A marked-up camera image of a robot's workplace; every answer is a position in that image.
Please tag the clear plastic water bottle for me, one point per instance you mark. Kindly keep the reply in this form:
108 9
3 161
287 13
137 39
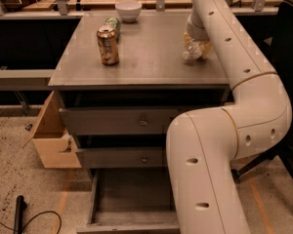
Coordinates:
192 51

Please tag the grey drawer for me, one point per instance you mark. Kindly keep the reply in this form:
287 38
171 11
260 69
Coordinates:
119 121
131 201
122 157

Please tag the grey bottom drawer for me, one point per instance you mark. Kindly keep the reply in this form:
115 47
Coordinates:
131 201

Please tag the green soda can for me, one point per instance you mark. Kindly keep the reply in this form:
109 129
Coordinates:
115 24

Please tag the grey middle drawer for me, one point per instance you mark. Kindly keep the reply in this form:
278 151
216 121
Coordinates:
122 157

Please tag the black cylindrical tool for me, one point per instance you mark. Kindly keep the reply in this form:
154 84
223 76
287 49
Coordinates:
20 207

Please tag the white ceramic bowl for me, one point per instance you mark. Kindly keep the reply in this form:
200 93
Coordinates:
128 10

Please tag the grey drawer cabinet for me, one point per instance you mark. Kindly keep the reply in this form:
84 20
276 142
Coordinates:
151 73

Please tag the grey top drawer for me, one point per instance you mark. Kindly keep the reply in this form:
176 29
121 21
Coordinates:
119 121

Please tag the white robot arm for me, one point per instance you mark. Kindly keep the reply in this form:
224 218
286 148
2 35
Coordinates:
201 143

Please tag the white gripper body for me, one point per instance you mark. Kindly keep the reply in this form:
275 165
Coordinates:
197 30

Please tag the gold soda can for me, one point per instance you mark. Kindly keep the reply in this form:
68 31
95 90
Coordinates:
106 37

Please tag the black office chair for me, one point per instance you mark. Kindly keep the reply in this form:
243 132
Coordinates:
281 56

